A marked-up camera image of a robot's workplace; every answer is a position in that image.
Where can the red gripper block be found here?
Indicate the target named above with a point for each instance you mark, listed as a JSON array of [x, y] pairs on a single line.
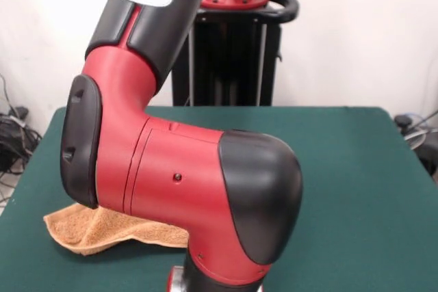
[[170, 283]]

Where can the tan terry towel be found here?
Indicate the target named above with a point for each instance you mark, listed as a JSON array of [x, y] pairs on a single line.
[[102, 230]]

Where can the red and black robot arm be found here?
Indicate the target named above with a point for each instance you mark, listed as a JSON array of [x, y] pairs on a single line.
[[171, 169]]

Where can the dark green table cloth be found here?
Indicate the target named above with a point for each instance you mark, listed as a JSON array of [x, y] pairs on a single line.
[[342, 203]]

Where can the round black base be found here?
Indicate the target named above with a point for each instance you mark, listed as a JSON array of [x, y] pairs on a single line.
[[427, 155]]

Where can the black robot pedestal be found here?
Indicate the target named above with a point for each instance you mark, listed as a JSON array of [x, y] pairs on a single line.
[[239, 66]]

